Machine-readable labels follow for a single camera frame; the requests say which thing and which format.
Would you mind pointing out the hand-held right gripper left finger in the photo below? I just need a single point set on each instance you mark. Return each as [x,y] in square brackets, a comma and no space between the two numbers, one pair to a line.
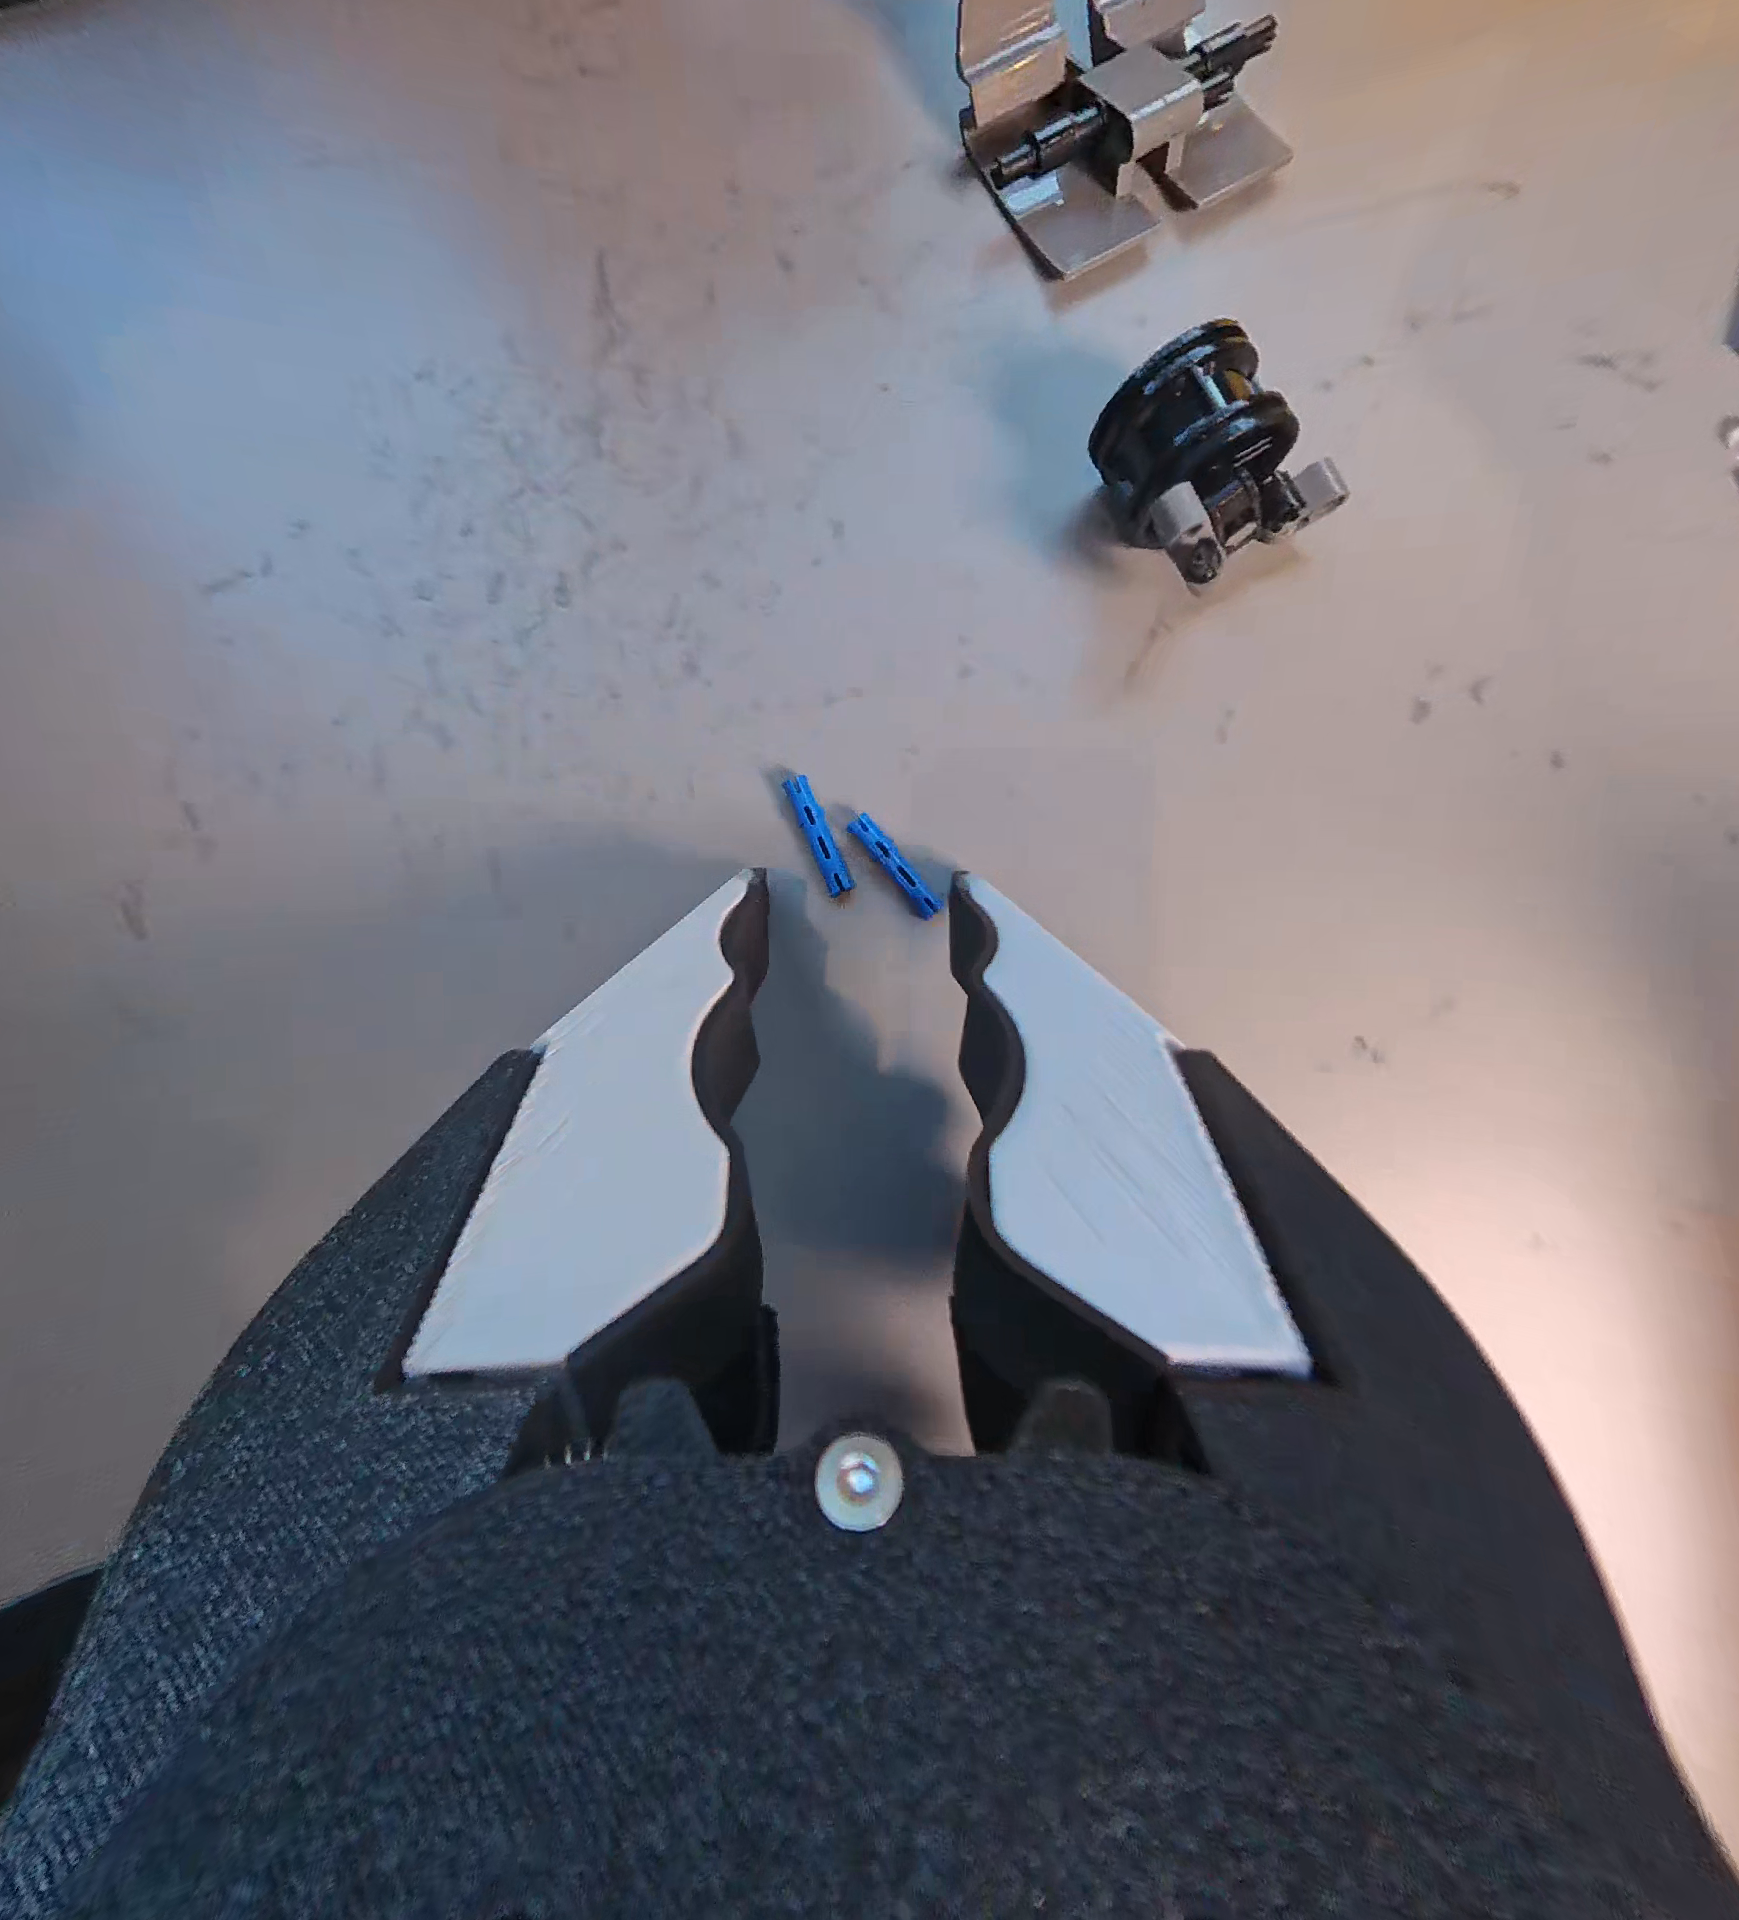
[601,1200]

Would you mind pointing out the blue connector pin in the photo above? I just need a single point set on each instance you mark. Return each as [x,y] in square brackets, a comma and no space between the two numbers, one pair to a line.
[818,837]
[894,866]

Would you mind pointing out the black wheel brick assembly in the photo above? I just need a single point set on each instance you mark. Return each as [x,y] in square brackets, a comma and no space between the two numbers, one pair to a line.
[1184,421]

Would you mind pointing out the grey brick panel assembly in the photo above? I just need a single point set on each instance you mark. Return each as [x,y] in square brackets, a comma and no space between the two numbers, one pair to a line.
[1154,105]

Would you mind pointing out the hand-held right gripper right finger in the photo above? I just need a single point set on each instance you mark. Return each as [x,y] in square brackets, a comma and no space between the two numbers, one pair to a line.
[1124,1200]

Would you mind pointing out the grey desk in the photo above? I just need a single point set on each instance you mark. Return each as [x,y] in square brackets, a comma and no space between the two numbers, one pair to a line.
[359,524]

